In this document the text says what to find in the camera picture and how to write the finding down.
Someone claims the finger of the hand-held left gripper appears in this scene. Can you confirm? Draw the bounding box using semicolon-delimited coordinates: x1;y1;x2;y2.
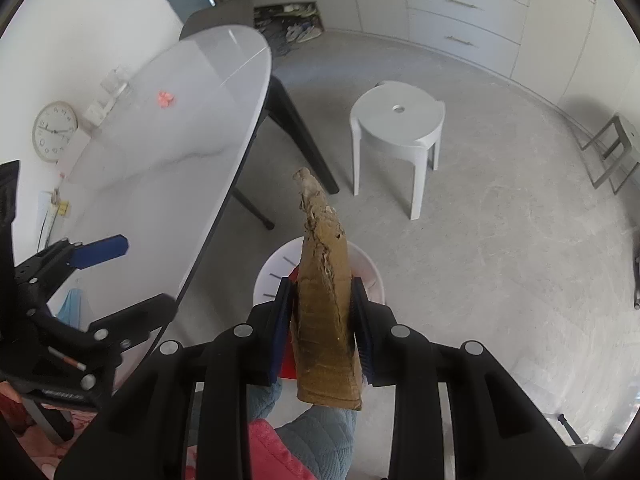
87;294;177;357
15;234;130;302

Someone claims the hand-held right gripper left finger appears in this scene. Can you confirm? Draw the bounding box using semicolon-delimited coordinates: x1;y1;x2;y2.
54;276;295;480

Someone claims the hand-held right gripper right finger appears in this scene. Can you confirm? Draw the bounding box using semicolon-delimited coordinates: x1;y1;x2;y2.
349;276;586;480

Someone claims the brown cardboard box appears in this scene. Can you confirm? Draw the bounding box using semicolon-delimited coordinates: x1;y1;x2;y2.
289;167;363;411

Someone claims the white trash bin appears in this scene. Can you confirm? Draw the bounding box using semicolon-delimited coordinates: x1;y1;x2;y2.
253;239;387;311

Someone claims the blue face mask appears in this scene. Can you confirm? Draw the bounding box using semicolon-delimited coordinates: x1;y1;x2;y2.
54;287;94;331

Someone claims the grey chair leg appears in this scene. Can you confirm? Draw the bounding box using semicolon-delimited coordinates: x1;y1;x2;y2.
25;400;76;444

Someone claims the black table leg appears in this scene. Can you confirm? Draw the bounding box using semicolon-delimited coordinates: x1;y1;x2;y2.
232;190;276;231
267;75;341;195

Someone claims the blue-grey quilted clothing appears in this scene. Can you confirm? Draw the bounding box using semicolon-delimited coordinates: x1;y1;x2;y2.
247;380;358;480

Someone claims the pink patterned cloth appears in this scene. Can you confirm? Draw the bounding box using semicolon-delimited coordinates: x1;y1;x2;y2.
12;407;103;480

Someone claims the pink quilted clothing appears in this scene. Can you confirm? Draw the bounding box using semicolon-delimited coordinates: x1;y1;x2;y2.
185;417;321;480

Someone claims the white plastic stool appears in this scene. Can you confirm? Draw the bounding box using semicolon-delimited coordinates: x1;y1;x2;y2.
349;80;447;221

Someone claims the pile of shoes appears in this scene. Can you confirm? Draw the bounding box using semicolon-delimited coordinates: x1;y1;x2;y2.
253;2;325;56

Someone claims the grey metal stool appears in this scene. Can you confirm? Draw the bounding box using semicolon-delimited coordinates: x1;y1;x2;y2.
580;114;640;197

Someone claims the white drawer cabinet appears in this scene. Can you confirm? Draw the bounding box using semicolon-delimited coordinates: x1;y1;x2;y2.
210;0;640;136

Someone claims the round wall clock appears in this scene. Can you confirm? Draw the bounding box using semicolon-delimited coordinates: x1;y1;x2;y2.
32;101;79;162

